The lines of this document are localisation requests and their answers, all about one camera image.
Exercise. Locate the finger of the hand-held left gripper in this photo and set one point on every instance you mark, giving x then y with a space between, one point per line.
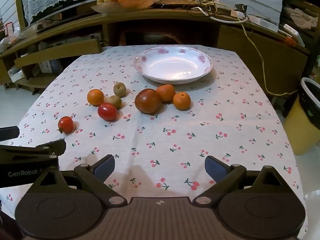
37 150
8 133

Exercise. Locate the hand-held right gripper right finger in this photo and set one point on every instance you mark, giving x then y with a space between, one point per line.
215 168

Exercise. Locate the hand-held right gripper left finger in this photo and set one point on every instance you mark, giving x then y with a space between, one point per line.
105 167

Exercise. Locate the small round red tomato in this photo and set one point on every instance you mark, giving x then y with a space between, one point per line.
65 125

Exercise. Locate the oval red tomato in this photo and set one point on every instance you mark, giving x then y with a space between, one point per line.
107 111

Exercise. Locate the green brown kiwi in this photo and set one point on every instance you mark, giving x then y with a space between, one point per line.
115 101
119 89

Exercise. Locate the small orange mandarin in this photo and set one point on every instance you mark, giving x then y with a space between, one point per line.
167 91
181 101
95 97

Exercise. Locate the large dark red tomato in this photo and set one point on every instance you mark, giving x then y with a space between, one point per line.
148 101

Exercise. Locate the white floral plate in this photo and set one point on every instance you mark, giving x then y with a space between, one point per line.
172 67

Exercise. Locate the cherry print tablecloth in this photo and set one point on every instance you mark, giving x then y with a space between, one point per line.
175 135

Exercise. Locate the wooden pull-out shelf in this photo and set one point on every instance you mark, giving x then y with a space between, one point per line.
57 51

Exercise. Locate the yellow trash bin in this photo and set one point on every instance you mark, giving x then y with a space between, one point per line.
302 127

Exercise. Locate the red framed card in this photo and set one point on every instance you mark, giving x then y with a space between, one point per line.
8 28

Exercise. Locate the wooden television cabinet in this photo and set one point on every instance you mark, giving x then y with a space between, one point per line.
250 47

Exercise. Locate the red round object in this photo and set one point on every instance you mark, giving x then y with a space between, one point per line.
290 41

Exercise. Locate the curved television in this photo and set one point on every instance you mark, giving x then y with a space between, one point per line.
82 3

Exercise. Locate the white flat box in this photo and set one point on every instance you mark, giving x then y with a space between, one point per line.
292 33

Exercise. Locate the glass fruit dish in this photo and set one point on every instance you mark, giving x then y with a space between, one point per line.
110 8

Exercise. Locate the black plug adapter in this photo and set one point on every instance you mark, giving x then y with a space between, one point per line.
240 8

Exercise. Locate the crumpled white cloth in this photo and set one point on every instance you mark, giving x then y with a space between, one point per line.
302 17

